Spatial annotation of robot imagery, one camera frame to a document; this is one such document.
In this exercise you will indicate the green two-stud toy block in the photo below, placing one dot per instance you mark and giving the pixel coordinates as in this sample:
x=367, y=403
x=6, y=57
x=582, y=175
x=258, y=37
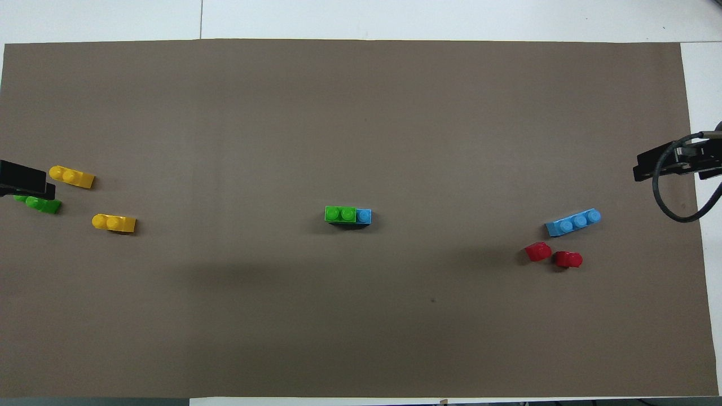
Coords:
x=340, y=214
x=46, y=206

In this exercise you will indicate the yellow two-stud toy block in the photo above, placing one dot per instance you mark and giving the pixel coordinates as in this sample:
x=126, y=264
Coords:
x=73, y=177
x=115, y=223

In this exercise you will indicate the red one-stud toy block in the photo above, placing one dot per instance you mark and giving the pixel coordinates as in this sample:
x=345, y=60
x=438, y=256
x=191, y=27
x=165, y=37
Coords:
x=538, y=251
x=568, y=259

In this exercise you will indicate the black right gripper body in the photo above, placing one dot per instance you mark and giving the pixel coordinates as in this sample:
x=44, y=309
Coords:
x=708, y=158

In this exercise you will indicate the brown table mat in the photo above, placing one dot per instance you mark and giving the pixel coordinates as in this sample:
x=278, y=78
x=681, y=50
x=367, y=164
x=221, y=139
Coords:
x=361, y=113

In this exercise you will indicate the blue three-stud toy block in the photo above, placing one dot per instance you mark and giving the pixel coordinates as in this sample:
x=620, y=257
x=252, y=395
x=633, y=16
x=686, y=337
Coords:
x=572, y=223
x=364, y=216

